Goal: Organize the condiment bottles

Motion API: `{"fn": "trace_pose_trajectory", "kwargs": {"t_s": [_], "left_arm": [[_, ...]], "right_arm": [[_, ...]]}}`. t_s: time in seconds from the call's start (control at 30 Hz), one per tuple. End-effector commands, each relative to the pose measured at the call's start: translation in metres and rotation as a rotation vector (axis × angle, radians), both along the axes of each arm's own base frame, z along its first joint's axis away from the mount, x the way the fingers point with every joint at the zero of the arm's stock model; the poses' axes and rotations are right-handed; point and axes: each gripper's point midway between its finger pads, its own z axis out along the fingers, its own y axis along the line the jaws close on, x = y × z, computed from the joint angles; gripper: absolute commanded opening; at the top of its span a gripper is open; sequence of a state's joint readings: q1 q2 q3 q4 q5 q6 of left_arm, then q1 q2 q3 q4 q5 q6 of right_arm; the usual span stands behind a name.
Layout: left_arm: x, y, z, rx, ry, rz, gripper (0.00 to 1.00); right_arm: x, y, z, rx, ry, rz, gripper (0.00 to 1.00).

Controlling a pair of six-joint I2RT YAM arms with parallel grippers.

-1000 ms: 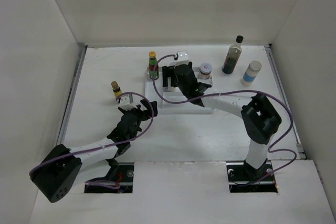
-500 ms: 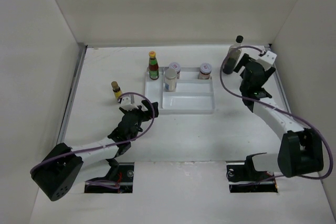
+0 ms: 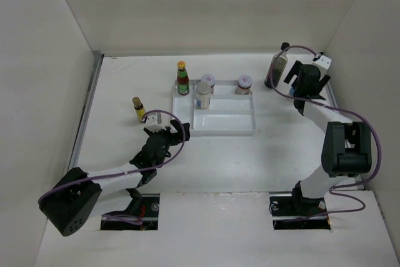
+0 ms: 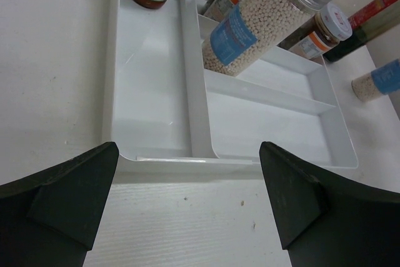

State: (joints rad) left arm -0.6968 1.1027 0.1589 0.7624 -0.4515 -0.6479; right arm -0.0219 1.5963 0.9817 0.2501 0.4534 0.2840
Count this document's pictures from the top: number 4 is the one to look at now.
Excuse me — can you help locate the white bead jar blue label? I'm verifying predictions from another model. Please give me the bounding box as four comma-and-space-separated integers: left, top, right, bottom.
351, 59, 399, 102

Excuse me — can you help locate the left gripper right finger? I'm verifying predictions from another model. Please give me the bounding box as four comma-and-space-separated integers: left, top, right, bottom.
259, 142, 399, 266

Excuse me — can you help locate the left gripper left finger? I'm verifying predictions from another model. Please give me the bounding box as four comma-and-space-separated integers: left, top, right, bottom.
1, 142, 119, 266

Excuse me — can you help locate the white divided organizer tray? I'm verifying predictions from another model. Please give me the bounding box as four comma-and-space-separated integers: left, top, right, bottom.
101, 0, 358, 172

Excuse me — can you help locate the tall dark sauce bottle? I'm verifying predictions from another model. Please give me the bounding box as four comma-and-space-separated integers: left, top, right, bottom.
323, 0, 399, 63

